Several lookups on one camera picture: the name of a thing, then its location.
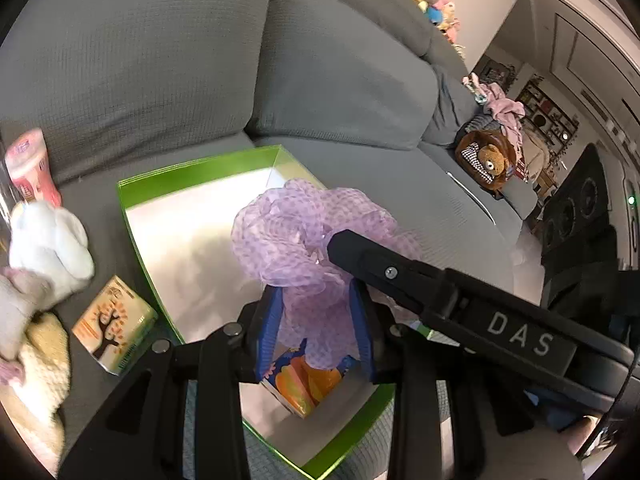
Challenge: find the blue orange tissue pack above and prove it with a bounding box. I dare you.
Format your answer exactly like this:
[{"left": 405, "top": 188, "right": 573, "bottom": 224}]
[{"left": 262, "top": 339, "right": 358, "bottom": 418}]

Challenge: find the purple mesh bath pouf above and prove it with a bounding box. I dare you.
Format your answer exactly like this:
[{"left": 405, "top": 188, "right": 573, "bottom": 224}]
[{"left": 231, "top": 179, "right": 423, "bottom": 370}]

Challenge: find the beige tree tissue pack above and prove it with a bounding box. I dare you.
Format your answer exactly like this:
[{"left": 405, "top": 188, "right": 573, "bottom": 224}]
[{"left": 72, "top": 275, "right": 157, "bottom": 376}]

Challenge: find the white plush toy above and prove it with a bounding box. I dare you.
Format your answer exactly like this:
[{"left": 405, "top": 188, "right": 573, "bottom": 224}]
[{"left": 9, "top": 200, "right": 94, "bottom": 309}]

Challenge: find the purple and grey sock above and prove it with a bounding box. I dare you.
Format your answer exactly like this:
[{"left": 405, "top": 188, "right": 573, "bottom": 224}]
[{"left": 0, "top": 266, "right": 51, "bottom": 385}]

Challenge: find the green cardboard box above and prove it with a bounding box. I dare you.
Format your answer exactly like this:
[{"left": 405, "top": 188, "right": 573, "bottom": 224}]
[{"left": 117, "top": 145, "right": 393, "bottom": 479}]

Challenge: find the brown teddy bear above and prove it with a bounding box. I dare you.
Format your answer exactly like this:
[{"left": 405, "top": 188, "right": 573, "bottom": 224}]
[{"left": 454, "top": 130, "right": 516, "bottom": 192}]

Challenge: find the pink clothes pile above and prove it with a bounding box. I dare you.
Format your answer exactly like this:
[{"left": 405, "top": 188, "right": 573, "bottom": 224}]
[{"left": 462, "top": 73, "right": 525, "bottom": 150}]

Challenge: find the white cream knitted cloth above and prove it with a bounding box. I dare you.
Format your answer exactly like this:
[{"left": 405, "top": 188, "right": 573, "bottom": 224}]
[{"left": 1, "top": 312, "right": 70, "bottom": 476}]

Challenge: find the clear bottle steel cap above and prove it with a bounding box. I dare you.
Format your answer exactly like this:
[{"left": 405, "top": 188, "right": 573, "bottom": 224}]
[{"left": 0, "top": 141, "right": 17, "bottom": 266}]

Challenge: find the pile of plush toys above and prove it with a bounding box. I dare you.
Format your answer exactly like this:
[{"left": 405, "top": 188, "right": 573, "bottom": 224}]
[{"left": 412, "top": 0, "right": 465, "bottom": 60}]

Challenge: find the grey fabric sofa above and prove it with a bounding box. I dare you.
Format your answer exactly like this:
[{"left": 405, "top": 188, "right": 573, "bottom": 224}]
[{"left": 1, "top": 0, "right": 522, "bottom": 327}]

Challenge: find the pink snack cup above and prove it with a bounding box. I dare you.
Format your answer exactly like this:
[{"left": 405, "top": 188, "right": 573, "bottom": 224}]
[{"left": 4, "top": 128, "right": 62, "bottom": 207}]

